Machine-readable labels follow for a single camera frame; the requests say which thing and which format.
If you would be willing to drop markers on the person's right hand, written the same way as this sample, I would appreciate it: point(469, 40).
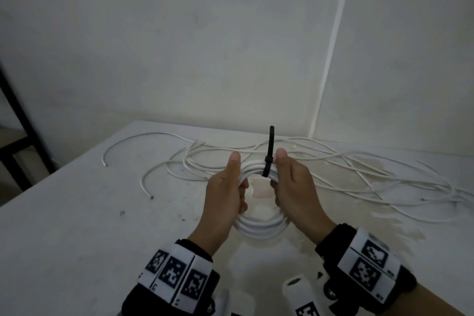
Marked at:
point(300, 201)

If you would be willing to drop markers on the person's left hand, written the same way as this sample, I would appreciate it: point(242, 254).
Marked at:
point(218, 208)

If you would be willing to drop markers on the person's left thumb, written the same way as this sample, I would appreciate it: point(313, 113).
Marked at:
point(234, 165)

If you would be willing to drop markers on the person's right thumb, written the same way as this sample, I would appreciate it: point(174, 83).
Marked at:
point(283, 162)

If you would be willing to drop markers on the person's right forearm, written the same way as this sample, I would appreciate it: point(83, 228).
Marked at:
point(418, 302)

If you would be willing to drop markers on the black marker band left wrist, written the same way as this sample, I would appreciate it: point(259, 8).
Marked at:
point(174, 275)

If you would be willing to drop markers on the black marker band wrist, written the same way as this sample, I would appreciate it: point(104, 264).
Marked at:
point(366, 264)
point(174, 275)

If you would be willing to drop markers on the black marker band right wrist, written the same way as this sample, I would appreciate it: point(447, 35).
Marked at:
point(366, 264)

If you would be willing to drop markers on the white wall conduit strip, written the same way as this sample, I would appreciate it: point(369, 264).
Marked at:
point(331, 45)

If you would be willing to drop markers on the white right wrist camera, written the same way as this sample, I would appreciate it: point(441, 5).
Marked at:
point(300, 293)

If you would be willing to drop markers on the black metal frame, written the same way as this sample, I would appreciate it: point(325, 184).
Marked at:
point(22, 123)

